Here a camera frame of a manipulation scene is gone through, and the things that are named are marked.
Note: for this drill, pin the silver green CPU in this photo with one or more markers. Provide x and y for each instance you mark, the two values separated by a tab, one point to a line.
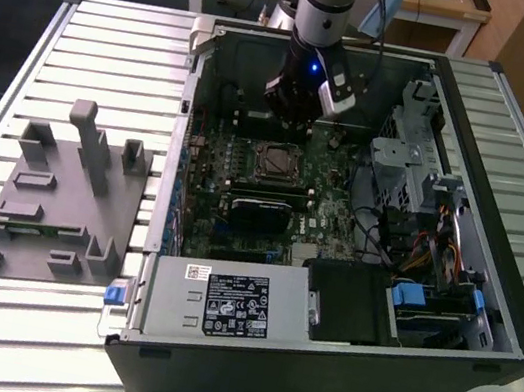
278	161

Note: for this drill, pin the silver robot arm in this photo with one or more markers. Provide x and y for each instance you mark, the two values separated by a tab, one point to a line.
322	13

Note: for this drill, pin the CPU socket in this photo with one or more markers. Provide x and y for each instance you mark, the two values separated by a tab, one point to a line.
252	173

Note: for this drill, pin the green motherboard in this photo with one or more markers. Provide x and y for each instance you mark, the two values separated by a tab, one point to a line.
332	203

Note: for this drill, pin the silver metal drive cage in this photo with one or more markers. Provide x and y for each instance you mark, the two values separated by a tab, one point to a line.
396	154

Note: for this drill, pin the black graphics card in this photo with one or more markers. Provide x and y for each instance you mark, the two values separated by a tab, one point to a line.
259	213

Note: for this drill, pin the silver chipset heatsink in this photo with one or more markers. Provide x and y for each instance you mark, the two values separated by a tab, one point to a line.
306	255

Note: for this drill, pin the black plastic shroud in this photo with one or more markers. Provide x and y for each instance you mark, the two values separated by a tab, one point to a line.
350	303

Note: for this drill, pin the blue disk carrier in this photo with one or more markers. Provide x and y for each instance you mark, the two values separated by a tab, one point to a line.
407	295

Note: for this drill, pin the silver power supply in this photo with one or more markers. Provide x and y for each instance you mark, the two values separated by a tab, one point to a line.
172	302

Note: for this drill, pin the grey parts rack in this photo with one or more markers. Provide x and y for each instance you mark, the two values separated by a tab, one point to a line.
61	211

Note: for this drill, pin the blue release latch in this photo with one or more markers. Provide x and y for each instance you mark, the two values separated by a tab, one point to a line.
117	293

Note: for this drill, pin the blue plastic tab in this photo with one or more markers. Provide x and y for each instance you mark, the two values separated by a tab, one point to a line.
478	301

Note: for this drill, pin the green RAM stick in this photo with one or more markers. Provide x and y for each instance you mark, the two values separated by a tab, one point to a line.
40	232

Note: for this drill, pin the black silver PC case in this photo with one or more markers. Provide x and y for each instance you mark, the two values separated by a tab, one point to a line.
259	383

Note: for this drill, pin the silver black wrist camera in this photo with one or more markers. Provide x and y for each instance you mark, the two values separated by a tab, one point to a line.
338	93

